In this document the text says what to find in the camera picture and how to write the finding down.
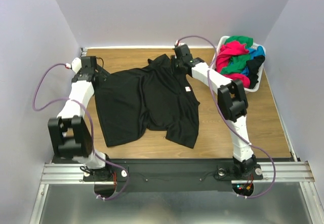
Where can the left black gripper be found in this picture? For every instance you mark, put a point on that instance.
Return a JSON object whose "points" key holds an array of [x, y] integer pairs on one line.
{"points": [[103, 75]]}

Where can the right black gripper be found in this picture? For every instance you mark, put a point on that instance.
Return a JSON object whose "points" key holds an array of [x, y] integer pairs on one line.
{"points": [[174, 65]]}

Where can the black t shirt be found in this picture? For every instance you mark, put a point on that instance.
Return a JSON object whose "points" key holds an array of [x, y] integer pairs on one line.
{"points": [[129, 102], [253, 66]]}

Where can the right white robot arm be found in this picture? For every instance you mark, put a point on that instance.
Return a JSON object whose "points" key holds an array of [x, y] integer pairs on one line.
{"points": [[231, 102]]}

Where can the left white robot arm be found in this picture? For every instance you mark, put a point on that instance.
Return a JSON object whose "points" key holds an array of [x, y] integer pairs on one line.
{"points": [[71, 138]]}

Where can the pink t shirt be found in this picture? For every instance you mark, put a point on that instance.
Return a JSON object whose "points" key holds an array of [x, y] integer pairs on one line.
{"points": [[231, 61]]}

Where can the green t shirt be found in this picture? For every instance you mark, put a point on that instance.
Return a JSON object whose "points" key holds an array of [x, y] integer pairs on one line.
{"points": [[248, 41]]}

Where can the black t shirt in basket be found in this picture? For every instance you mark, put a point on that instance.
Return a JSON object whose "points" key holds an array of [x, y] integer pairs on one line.
{"points": [[253, 66]]}

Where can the blue t shirt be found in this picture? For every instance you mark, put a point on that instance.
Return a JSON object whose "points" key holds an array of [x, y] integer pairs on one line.
{"points": [[253, 53]]}

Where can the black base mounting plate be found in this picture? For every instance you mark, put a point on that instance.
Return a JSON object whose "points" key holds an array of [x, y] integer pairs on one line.
{"points": [[173, 175]]}

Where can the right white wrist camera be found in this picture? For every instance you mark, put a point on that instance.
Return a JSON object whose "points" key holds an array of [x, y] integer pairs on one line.
{"points": [[179, 44]]}

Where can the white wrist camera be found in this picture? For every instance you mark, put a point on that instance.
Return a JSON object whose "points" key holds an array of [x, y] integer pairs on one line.
{"points": [[179, 44], [75, 65]]}

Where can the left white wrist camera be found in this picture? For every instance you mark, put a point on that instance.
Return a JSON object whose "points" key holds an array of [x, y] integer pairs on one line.
{"points": [[75, 65]]}

